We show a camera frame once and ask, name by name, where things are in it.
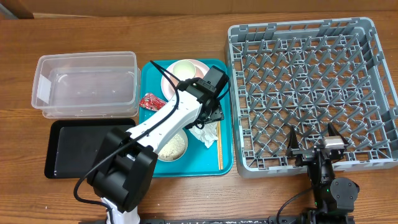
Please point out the pale green cup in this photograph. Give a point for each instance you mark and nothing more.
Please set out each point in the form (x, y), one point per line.
(184, 69)

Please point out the clear plastic waste bin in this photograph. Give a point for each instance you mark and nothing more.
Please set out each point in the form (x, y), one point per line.
(87, 85)

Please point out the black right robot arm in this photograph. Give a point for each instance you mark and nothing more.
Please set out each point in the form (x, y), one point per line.
(334, 197)

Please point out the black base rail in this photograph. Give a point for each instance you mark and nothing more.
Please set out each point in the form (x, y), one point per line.
(269, 220)

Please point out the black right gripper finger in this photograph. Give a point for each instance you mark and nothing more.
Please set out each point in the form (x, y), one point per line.
(293, 142)
(333, 132)

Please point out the grey plastic dish rack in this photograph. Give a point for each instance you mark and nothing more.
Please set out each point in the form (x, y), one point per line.
(307, 75)

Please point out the grey bowl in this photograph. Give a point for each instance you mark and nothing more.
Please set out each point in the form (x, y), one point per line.
(174, 147)

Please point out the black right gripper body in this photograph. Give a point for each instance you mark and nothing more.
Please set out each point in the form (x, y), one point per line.
(303, 156)

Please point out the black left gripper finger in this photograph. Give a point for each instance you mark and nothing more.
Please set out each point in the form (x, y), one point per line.
(216, 114)
(198, 124)

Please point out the wooden chopstick right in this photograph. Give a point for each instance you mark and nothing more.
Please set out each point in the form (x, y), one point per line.
(221, 146)

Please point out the white napkin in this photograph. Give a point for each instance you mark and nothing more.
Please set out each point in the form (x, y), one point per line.
(208, 135)

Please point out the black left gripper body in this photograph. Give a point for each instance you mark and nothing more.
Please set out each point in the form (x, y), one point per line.
(217, 104)

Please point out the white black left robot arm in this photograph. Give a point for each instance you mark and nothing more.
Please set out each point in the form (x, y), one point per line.
(124, 166)

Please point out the red snack wrapper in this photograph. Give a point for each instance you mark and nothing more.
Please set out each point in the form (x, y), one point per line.
(151, 102)

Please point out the black flat tray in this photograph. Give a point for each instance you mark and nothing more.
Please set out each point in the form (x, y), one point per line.
(74, 143)

